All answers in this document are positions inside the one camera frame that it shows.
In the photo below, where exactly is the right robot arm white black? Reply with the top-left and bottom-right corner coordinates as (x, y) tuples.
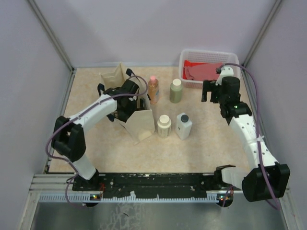
(201, 76), (290, 202)

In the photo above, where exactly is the beige canvas tote bag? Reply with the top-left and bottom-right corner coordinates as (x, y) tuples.
(100, 63), (155, 144)

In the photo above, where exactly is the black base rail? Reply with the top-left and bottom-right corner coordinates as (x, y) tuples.
(72, 172), (230, 199)

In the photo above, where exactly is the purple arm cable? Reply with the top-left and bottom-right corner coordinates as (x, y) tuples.
(45, 75), (149, 209)
(217, 62), (281, 211)

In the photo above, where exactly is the white bottle grey cap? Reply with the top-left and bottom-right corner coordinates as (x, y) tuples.
(175, 113), (192, 140)

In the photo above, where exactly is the red cloth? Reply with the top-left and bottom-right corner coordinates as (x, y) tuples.
(182, 60), (224, 81)

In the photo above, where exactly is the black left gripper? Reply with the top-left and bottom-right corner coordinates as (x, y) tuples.
(118, 98), (145, 124)

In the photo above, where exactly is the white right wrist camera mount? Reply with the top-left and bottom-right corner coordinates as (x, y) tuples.
(215, 65), (235, 86)

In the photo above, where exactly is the pink cloth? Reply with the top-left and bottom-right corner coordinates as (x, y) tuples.
(183, 62), (224, 81)

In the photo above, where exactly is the white plastic basket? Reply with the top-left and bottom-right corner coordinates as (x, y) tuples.
(178, 49), (239, 89)

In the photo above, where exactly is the green bottle beige cap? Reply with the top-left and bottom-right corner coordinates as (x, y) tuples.
(169, 79), (183, 104)

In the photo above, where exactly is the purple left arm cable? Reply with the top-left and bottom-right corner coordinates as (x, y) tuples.
(45, 75), (149, 209)

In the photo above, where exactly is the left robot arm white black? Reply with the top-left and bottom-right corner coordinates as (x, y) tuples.
(51, 79), (148, 190)

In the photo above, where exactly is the orange lotion bottle pink cap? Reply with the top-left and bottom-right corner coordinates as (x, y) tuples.
(148, 76), (159, 104)

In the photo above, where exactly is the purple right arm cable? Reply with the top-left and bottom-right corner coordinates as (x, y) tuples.
(217, 62), (281, 211)

